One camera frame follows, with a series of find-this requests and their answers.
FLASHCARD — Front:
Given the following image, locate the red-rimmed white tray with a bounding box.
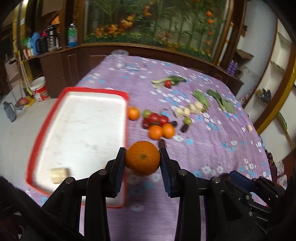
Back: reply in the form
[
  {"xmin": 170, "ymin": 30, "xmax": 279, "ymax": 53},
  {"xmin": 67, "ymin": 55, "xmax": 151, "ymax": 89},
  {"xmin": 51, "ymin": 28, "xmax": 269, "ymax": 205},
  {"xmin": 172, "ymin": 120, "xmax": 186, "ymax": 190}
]
[{"xmin": 25, "ymin": 87, "xmax": 129, "ymax": 208}]

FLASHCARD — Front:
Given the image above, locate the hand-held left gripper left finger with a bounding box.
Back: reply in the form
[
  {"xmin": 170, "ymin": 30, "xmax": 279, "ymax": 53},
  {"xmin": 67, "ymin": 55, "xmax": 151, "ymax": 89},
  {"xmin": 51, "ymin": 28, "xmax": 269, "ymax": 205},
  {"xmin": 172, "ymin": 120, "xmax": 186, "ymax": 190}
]
[{"xmin": 42, "ymin": 147, "xmax": 127, "ymax": 241}]

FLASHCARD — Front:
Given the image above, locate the blue plastic jug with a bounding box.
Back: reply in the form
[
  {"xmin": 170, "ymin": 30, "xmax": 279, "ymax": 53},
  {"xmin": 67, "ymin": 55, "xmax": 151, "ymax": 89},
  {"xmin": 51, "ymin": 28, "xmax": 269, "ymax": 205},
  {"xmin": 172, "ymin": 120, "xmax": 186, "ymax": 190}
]
[{"xmin": 30, "ymin": 32, "xmax": 41, "ymax": 56}]

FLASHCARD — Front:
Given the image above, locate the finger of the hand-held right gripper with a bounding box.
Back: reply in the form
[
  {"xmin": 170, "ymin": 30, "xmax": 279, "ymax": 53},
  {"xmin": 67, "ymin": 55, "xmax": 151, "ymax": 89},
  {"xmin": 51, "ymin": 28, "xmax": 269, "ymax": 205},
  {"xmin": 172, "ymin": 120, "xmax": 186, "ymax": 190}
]
[
  {"xmin": 228, "ymin": 170, "xmax": 272, "ymax": 208},
  {"xmin": 257, "ymin": 176, "xmax": 287, "ymax": 200}
]

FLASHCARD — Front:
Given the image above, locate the clear plastic cup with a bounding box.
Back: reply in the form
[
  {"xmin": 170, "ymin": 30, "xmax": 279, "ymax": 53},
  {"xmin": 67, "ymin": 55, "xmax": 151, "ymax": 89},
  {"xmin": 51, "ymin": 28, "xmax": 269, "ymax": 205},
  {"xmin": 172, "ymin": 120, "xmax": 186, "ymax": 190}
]
[{"xmin": 110, "ymin": 49, "xmax": 129, "ymax": 70}]

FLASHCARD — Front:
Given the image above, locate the green bok choy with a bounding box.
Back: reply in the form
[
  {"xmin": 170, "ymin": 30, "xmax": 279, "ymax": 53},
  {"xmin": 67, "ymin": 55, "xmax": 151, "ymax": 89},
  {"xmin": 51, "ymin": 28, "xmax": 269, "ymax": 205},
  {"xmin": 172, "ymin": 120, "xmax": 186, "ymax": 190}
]
[{"xmin": 151, "ymin": 75, "xmax": 186, "ymax": 90}]

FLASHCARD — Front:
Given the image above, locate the black mug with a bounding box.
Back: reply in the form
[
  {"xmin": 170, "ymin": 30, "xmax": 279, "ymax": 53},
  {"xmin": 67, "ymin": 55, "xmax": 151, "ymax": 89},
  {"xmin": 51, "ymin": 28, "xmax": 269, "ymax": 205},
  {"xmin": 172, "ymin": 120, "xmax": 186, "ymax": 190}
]
[{"xmin": 38, "ymin": 37, "xmax": 48, "ymax": 53}]

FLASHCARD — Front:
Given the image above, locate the dark wooden cabinet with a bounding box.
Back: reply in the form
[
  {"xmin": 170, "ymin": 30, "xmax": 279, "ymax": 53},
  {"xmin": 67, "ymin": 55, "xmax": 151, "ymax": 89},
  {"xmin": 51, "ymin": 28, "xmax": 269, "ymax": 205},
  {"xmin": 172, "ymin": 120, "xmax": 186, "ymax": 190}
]
[{"xmin": 23, "ymin": 43, "xmax": 244, "ymax": 99}]

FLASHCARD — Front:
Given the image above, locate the glass tank with artificial plants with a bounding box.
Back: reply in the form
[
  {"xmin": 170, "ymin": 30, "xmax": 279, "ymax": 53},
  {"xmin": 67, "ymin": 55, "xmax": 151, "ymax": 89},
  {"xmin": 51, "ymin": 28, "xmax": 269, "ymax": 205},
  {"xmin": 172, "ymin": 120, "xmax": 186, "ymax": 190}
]
[{"xmin": 83, "ymin": 0, "xmax": 234, "ymax": 63}]

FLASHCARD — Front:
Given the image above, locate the white wall shelf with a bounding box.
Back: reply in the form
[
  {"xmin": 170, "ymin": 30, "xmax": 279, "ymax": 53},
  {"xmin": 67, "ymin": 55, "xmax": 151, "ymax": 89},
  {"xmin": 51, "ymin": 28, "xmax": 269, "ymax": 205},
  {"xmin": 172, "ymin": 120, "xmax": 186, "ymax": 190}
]
[{"xmin": 236, "ymin": 23, "xmax": 296, "ymax": 149}]

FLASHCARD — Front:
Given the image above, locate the grey thermos kettle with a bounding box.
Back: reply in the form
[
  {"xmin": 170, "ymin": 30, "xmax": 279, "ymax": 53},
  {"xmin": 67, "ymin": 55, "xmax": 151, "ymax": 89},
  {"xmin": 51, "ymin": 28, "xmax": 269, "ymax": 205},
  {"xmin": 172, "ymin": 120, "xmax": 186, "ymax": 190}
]
[{"xmin": 3, "ymin": 101, "xmax": 17, "ymax": 123}]

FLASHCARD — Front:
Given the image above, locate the yellow long-handled dustpan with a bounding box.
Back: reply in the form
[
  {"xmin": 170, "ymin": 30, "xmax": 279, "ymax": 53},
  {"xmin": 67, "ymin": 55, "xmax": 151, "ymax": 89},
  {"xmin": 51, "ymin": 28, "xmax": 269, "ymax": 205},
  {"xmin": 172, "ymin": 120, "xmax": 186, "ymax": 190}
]
[{"xmin": 17, "ymin": 53, "xmax": 35, "ymax": 107}]

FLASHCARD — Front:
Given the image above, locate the white plastic bucket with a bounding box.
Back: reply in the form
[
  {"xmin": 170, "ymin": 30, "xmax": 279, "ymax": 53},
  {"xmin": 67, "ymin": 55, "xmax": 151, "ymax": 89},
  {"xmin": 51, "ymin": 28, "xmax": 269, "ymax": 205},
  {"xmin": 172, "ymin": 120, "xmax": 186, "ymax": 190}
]
[{"xmin": 29, "ymin": 76, "xmax": 49, "ymax": 102}]

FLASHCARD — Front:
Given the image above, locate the orange tangerine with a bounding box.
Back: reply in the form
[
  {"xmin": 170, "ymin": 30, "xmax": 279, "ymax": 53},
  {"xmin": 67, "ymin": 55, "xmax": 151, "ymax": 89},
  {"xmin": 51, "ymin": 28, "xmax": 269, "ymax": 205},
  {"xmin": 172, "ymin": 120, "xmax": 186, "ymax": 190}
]
[
  {"xmin": 127, "ymin": 107, "xmax": 140, "ymax": 121},
  {"xmin": 148, "ymin": 125, "xmax": 164, "ymax": 140},
  {"xmin": 125, "ymin": 141, "xmax": 161, "ymax": 177},
  {"xmin": 162, "ymin": 123, "xmax": 176, "ymax": 139}
]

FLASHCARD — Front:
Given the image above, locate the red broom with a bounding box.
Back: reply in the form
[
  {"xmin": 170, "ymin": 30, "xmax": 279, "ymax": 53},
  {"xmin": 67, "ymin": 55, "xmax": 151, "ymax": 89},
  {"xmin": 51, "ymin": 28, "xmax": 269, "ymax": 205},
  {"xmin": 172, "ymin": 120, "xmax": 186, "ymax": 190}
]
[{"xmin": 15, "ymin": 96, "xmax": 30, "ymax": 108}]

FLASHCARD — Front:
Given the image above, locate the purple floral tablecloth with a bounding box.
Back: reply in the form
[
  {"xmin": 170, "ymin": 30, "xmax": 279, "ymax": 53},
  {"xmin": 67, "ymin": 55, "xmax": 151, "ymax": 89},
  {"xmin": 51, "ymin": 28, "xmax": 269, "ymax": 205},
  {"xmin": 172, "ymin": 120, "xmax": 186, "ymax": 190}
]
[{"xmin": 25, "ymin": 54, "xmax": 278, "ymax": 241}]

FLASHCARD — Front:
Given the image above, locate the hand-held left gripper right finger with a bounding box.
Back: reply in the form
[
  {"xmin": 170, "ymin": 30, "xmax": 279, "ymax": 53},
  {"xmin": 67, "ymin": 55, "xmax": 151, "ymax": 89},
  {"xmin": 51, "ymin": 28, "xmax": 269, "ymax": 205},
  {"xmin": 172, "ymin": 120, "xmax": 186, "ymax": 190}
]
[{"xmin": 159, "ymin": 147, "xmax": 232, "ymax": 241}]

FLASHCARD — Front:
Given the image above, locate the green plastic bottle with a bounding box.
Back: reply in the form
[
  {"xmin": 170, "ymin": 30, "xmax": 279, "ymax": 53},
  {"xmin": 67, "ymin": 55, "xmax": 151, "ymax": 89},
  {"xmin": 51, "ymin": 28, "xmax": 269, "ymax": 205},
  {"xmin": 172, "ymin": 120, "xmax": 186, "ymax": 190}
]
[{"xmin": 68, "ymin": 22, "xmax": 78, "ymax": 47}]

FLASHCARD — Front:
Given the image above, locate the black steel thermos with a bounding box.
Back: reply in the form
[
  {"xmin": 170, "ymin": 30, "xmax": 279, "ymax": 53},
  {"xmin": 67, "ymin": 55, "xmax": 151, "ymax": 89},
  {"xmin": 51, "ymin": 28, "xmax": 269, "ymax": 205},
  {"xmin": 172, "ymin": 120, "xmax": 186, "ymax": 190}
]
[{"xmin": 47, "ymin": 25, "xmax": 58, "ymax": 52}]

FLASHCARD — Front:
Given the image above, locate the green vegetable leaf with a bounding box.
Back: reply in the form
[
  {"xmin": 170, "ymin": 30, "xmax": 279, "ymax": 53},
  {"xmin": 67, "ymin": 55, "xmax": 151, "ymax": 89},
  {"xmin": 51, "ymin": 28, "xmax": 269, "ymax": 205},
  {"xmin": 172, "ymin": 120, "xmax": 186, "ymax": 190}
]
[
  {"xmin": 206, "ymin": 89, "xmax": 223, "ymax": 103},
  {"xmin": 193, "ymin": 90, "xmax": 211, "ymax": 109},
  {"xmin": 217, "ymin": 98, "xmax": 234, "ymax": 113}
]

